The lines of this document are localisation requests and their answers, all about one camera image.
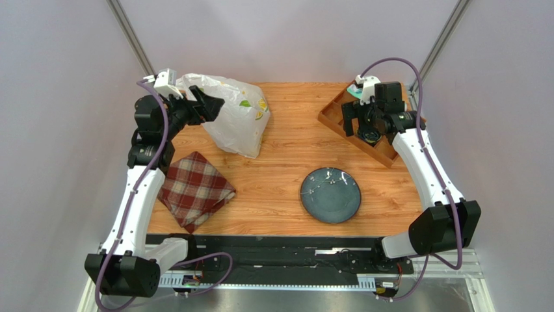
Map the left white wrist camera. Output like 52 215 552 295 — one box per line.
142 68 185 99

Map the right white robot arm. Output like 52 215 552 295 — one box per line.
341 77 481 259

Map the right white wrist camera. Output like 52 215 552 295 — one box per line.
354 75 381 105

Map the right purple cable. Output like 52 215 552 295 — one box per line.
359 57 464 302

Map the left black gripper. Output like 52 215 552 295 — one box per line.
159 86 224 140

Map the red plaid cloth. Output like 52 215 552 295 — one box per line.
157 151 237 234

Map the teal white sock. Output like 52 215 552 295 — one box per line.
347 84 363 99

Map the white plastic bag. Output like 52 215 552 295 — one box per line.
176 73 271 158

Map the blue ceramic plate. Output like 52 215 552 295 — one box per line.
299 167 362 224

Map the wooden compartment tray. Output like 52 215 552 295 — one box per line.
317 84 417 168

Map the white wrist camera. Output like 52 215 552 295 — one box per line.
354 75 381 105
142 68 185 99

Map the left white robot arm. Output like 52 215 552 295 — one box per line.
84 86 225 298

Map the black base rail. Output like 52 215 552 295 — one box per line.
144 233 414 287

